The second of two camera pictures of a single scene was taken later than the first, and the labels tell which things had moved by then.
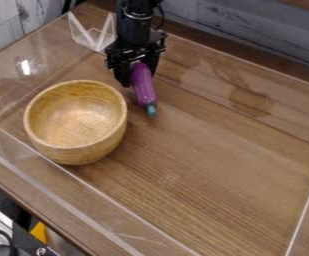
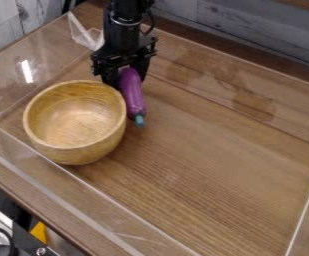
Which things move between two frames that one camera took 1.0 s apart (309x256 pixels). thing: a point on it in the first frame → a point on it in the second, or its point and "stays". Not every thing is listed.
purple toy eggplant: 144,85 → 131,87
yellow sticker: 39,232 stays
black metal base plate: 28,245 stays
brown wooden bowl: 75,120 stays
